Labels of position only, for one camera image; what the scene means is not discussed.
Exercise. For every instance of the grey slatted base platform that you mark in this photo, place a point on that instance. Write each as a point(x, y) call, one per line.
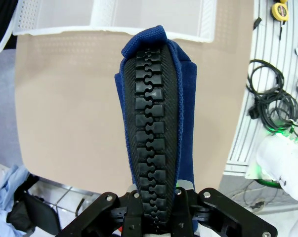
point(267, 49)

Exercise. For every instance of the person in black jacket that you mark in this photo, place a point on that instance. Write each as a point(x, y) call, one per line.
point(0, 19)

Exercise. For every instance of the black pen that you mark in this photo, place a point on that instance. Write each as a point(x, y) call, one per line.
point(282, 30)

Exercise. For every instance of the blue zippered pencil case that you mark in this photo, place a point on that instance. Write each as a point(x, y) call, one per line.
point(151, 111)

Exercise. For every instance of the white perforated plastic basket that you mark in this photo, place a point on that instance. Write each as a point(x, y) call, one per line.
point(64, 12)
point(183, 17)

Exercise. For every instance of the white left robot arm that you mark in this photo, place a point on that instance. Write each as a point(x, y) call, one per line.
point(282, 158)

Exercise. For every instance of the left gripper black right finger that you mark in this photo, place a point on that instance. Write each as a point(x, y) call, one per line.
point(213, 214)

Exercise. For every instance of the yellow tape measure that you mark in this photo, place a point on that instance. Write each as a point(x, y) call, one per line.
point(279, 10)

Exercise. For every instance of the small black clip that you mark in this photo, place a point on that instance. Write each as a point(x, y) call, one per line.
point(257, 22)

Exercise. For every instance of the black chair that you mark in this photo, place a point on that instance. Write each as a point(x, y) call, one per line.
point(37, 214)

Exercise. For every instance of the light blue cloth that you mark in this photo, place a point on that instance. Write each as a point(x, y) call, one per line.
point(8, 187)

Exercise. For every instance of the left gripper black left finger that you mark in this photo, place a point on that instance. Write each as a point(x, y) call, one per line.
point(106, 214)

